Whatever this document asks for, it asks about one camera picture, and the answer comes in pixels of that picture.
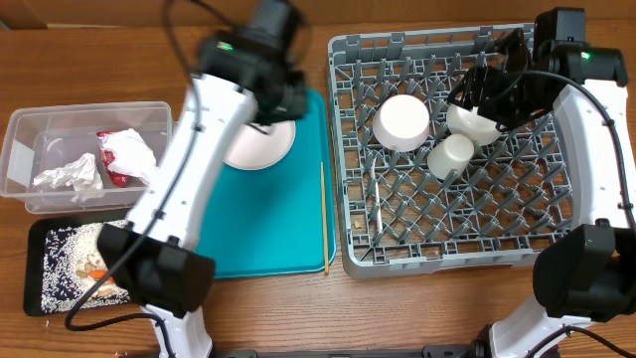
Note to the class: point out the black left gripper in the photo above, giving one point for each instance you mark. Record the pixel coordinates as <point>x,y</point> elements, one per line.
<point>299,84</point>

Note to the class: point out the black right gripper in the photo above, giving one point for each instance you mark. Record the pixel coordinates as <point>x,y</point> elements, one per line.
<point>486,88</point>

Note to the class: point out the white bowl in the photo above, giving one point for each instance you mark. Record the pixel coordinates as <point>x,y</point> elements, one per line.
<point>481,130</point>

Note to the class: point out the large white plate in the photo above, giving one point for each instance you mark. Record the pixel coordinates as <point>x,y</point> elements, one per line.
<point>260,146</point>

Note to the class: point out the white cup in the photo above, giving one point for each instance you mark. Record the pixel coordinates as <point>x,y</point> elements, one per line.
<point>452,154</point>

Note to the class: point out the pink saucer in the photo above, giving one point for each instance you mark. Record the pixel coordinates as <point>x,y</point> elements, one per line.
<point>402,123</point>

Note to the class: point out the white plastic fork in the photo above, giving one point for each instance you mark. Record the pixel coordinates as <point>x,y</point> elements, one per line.
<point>377,199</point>

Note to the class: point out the white tissue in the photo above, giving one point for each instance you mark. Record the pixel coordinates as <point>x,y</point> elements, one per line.
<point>133,157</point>

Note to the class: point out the white paper napkin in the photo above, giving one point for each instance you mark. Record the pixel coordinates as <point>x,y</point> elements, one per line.
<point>81,175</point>

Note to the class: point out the orange carrot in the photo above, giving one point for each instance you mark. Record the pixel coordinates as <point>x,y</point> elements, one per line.
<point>97,274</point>

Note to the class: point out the cooked rice with peanuts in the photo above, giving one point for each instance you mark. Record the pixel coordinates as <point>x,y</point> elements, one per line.
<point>70,253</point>

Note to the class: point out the red snack wrapper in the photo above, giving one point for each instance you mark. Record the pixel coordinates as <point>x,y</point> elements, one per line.
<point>107,157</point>

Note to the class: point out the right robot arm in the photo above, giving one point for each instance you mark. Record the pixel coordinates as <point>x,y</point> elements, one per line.
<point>587,276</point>

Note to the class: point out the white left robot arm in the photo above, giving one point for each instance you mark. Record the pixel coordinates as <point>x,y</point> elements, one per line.
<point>245,76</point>

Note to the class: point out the clear plastic waste bin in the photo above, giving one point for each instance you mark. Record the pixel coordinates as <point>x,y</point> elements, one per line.
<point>43,138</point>

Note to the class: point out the wooden chopstick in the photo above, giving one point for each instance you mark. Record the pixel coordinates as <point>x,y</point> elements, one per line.
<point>324,221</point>

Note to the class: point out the teal plastic tray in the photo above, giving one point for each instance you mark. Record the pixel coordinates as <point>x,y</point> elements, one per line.
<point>268,221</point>

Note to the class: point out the grey plastic dish rack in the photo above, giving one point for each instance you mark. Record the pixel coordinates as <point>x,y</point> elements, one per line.
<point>512,201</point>

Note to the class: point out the black rectangular tray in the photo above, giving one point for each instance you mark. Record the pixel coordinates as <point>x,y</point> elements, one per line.
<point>36,250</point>

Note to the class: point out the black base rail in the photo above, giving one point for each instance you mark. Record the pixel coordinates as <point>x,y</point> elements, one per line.
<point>348,353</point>

